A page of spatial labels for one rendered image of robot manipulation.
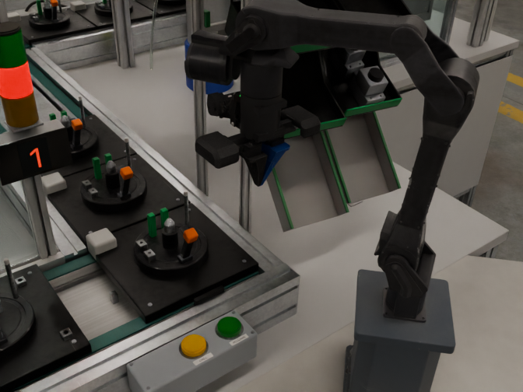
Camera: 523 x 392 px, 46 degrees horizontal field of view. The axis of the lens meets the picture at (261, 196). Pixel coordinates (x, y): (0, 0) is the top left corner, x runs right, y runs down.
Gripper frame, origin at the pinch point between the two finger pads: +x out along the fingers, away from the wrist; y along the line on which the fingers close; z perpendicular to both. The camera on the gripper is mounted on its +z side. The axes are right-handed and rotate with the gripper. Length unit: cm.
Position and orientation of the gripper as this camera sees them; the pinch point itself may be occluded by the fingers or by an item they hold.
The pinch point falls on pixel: (258, 165)
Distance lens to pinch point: 92.7
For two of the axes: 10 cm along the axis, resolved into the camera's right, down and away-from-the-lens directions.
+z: -5.9, -4.7, 6.5
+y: -8.0, 3.2, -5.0
